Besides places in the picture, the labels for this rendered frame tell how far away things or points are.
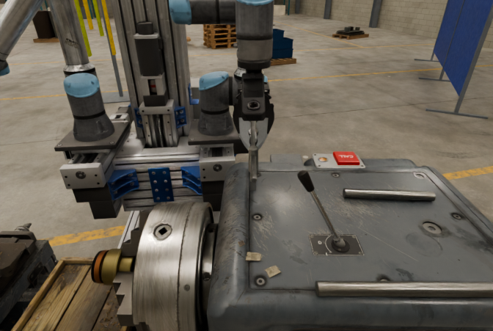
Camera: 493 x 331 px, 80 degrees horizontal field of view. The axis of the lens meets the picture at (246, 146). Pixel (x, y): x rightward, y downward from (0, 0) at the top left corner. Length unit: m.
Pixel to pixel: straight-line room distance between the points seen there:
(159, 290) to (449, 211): 0.63
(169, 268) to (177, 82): 0.89
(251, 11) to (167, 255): 0.50
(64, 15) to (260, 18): 0.90
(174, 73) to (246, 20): 0.76
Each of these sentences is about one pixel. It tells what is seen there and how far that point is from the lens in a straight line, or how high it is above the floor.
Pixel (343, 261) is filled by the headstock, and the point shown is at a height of 1.26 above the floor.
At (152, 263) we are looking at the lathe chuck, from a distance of 0.65.
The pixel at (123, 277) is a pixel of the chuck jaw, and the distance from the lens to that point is 0.79.
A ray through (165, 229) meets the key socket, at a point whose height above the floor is 1.23.
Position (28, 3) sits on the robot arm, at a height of 1.64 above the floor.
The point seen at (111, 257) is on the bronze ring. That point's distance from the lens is 0.81.
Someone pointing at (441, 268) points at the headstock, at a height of 1.26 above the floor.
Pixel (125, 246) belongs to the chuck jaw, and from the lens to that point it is 0.80.
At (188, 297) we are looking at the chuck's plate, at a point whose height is 1.16.
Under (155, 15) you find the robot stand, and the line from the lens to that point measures 1.29.
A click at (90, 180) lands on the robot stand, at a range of 1.23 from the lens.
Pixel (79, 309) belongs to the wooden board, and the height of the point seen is 0.88.
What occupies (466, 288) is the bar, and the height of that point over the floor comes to 1.28.
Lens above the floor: 1.68
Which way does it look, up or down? 28 degrees down
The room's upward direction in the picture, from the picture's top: straight up
